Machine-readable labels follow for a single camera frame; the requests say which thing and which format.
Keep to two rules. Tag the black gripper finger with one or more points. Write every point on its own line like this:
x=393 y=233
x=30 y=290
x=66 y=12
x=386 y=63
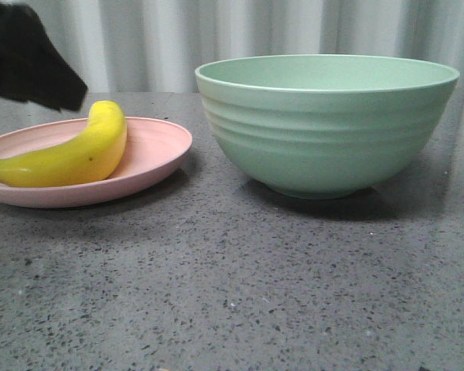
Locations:
x=31 y=68

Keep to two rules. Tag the yellow banana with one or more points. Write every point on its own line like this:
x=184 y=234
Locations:
x=89 y=157

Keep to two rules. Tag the green ribbed bowl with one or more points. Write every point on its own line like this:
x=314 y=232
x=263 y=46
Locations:
x=322 y=126

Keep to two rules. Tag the pink plate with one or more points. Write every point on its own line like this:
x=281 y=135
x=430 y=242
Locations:
x=155 y=149

